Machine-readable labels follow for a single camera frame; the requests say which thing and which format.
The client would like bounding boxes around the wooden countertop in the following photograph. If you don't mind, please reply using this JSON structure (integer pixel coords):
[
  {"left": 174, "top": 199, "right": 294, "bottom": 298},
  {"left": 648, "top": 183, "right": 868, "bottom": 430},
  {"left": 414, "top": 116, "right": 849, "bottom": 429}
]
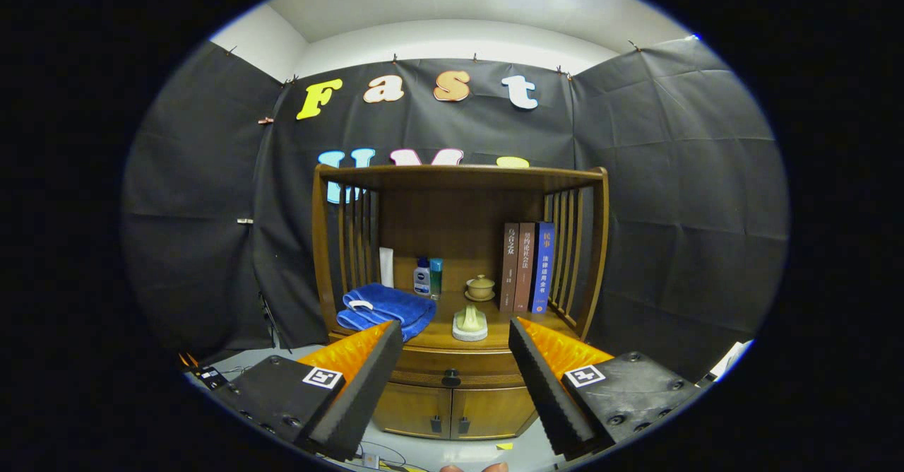
[{"left": 328, "top": 288, "right": 587, "bottom": 353}]

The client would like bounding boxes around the folded blue towel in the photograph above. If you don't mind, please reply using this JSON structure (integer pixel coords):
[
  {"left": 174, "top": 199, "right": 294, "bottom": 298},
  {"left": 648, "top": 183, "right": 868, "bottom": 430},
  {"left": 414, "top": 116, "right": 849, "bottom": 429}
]
[{"left": 336, "top": 283, "right": 437, "bottom": 342}]

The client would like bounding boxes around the brown wooden cabinet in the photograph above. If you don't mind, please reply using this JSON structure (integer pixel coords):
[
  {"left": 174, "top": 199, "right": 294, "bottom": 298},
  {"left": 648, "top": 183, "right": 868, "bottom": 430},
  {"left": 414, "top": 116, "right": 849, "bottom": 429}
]
[{"left": 313, "top": 164, "right": 609, "bottom": 441}]

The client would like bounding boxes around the black power strip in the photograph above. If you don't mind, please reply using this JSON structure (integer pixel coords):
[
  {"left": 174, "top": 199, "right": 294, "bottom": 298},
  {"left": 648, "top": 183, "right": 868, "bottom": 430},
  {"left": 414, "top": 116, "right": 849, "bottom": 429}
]
[{"left": 180, "top": 352, "right": 227, "bottom": 391}]

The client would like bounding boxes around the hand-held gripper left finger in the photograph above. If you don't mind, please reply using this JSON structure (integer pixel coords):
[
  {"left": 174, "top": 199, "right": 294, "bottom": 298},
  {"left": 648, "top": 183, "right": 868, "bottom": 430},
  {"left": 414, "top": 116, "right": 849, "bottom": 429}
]
[{"left": 205, "top": 319, "right": 405, "bottom": 462}]

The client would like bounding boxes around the beige lidded teacup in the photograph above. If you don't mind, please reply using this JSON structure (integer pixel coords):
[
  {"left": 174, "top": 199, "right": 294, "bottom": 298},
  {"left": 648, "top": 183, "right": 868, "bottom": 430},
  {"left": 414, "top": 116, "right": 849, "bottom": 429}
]
[{"left": 464, "top": 274, "right": 496, "bottom": 302}]

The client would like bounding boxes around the pale green brush white base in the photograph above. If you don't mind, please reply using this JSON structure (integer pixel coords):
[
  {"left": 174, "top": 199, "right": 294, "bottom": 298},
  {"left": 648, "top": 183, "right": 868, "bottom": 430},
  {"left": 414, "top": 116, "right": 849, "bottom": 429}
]
[{"left": 452, "top": 305, "right": 489, "bottom": 342}]

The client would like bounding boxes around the wooden cabinet door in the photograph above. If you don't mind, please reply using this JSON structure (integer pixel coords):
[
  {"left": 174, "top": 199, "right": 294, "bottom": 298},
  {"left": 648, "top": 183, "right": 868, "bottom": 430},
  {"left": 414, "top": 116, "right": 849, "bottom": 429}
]
[
  {"left": 451, "top": 386, "right": 537, "bottom": 441},
  {"left": 372, "top": 384, "right": 453, "bottom": 439}
]

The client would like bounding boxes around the reddish brown book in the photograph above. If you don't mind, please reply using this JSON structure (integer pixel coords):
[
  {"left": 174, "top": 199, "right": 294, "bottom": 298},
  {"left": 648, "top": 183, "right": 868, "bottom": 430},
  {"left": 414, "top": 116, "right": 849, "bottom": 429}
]
[{"left": 514, "top": 222, "right": 537, "bottom": 314}]

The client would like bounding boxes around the white sheet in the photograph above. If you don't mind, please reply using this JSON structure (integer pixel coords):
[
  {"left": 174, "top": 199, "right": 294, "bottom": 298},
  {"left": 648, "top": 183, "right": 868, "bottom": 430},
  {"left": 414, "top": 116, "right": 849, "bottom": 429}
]
[{"left": 708, "top": 339, "right": 755, "bottom": 382}]

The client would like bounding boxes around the white cable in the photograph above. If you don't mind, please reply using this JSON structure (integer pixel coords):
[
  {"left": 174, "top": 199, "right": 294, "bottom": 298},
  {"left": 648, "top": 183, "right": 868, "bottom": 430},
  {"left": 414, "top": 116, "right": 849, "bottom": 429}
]
[{"left": 357, "top": 440, "right": 424, "bottom": 472}]

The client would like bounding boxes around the brown wooden drawer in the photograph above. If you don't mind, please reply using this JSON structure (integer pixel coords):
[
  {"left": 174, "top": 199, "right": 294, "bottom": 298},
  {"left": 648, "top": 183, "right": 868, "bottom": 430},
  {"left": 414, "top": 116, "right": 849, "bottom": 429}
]
[{"left": 391, "top": 365, "right": 527, "bottom": 391}]

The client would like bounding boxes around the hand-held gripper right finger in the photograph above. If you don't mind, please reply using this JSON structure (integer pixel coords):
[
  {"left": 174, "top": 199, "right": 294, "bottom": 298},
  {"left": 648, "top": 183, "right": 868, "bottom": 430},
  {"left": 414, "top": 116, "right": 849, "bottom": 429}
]
[{"left": 508, "top": 317, "right": 703, "bottom": 460}]

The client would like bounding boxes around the dark brown book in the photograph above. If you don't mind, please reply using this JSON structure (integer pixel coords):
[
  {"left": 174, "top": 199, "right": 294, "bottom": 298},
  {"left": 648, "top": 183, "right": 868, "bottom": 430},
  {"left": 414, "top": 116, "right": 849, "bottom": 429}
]
[{"left": 500, "top": 223, "right": 521, "bottom": 314}]

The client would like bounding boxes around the blue book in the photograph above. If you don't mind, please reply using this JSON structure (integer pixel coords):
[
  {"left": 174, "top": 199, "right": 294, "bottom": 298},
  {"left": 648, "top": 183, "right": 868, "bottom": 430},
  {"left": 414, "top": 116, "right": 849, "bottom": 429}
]
[{"left": 530, "top": 221, "right": 556, "bottom": 314}]

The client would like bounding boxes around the black backdrop cloth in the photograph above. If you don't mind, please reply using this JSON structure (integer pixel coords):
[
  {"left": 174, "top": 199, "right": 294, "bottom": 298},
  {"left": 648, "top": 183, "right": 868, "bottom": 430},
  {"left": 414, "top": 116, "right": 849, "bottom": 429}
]
[{"left": 120, "top": 37, "right": 790, "bottom": 381}]

